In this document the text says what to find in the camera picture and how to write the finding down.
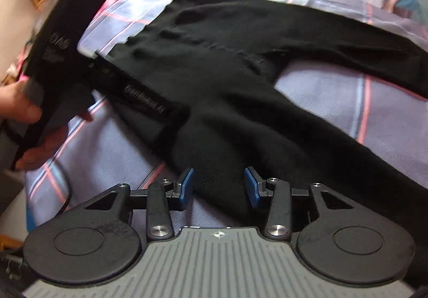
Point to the plaid bed sheet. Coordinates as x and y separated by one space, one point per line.
317 101

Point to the person's left hand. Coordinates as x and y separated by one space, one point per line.
18 104

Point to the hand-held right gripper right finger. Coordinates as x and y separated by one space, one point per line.
252 188

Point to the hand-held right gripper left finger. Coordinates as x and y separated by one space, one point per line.
186 188

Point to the black pants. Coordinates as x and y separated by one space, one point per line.
234 101

